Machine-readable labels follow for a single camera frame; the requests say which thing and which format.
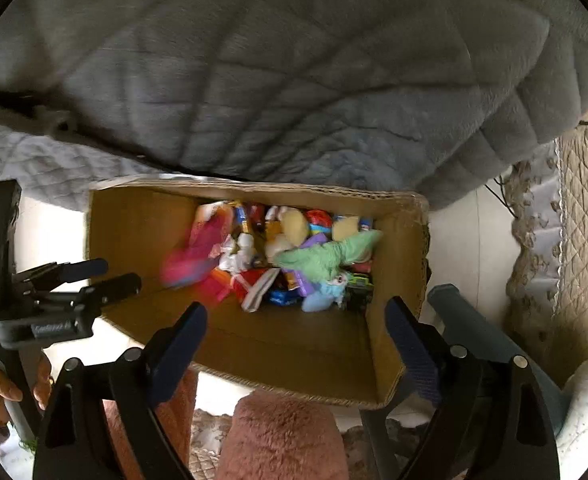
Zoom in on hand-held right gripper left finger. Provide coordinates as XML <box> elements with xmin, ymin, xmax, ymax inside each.
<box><xmin>32</xmin><ymin>301</ymin><xmax>209</xmax><ymax>480</ymax></box>

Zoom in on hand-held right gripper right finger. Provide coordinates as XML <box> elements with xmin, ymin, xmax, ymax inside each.
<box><xmin>385</xmin><ymin>296</ymin><xmax>561</xmax><ymax>480</ymax></box>

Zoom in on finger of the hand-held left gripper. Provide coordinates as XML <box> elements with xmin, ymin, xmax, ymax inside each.
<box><xmin>48</xmin><ymin>273</ymin><xmax>142</xmax><ymax>311</ymax></box>
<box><xmin>16</xmin><ymin>258</ymin><xmax>109</xmax><ymax>291</ymax></box>

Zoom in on green black toy truck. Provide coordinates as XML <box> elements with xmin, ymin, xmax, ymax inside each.
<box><xmin>345</xmin><ymin>271</ymin><xmax>376</xmax><ymax>311</ymax></box>

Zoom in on pink soft toy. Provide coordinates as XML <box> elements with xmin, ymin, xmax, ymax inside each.
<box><xmin>161</xmin><ymin>215</ymin><xmax>235</xmax><ymax>291</ymax></box>

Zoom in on brown cardboard box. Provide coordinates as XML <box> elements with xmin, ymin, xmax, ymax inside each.
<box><xmin>86</xmin><ymin>176</ymin><xmax>431</xmax><ymax>410</ymax></box>

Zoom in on dark teal plastic stool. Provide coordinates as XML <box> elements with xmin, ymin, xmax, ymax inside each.
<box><xmin>361</xmin><ymin>284</ymin><xmax>572</xmax><ymax>480</ymax></box>

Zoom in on red white packet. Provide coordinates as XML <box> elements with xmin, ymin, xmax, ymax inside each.
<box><xmin>234</xmin><ymin>267</ymin><xmax>279</xmax><ymax>311</ymax></box>

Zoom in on light grey quilted blanket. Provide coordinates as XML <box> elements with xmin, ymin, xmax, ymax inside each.
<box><xmin>0</xmin><ymin>120</ymin><xmax>175</xmax><ymax>213</ymax></box>

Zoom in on light blue plush toy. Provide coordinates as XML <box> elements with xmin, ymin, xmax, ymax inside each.
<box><xmin>301</xmin><ymin>280</ymin><xmax>347</xmax><ymax>313</ymax></box>

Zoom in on green plush toy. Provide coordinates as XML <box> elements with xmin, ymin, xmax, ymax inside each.
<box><xmin>274</xmin><ymin>230</ymin><xmax>385</xmax><ymax>281</ymax></box>

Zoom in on pink fluffy slippers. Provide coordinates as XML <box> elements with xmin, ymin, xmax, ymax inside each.
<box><xmin>104</xmin><ymin>370</ymin><xmax>349</xmax><ymax>480</ymax></box>

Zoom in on beige quilted sofa cover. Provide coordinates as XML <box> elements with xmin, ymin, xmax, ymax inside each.
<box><xmin>504</xmin><ymin>90</ymin><xmax>588</xmax><ymax>376</ymax></box>

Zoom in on grey plush blanket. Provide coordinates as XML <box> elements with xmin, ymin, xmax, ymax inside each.
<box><xmin>0</xmin><ymin>0</ymin><xmax>588</xmax><ymax>211</ymax></box>

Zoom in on black cable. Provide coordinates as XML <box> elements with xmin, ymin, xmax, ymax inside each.
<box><xmin>484</xmin><ymin>110</ymin><xmax>588</xmax><ymax>221</ymax></box>

